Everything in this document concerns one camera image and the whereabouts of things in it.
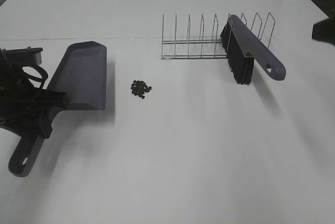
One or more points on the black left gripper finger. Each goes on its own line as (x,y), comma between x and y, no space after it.
(41,120)
(52,99)

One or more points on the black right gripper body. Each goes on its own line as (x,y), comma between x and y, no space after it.
(324,31)

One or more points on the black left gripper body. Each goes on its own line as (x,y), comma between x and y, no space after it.
(21,87)

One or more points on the grey plastic dustpan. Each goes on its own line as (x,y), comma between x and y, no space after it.
(81,73)

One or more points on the grey hand brush black bristles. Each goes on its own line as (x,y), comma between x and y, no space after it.
(243,49)

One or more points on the pile of coffee beans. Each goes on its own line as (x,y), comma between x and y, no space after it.
(140,88)

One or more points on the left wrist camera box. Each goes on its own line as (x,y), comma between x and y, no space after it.
(27,56)

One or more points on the metal wire rack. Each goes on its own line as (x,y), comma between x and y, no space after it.
(210,47)

